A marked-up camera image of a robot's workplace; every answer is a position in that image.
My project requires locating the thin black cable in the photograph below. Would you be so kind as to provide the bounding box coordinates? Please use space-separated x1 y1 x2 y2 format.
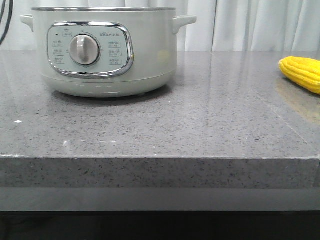
0 0 14 46

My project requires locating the yellow knitted corn cob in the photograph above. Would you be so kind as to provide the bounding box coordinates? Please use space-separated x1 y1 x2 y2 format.
278 56 320 95

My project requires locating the pale green electric cooking pot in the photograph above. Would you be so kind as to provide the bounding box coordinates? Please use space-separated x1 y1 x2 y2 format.
20 6 197 98

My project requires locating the white pleated curtain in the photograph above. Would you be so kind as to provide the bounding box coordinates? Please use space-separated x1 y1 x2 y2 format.
0 0 320 52

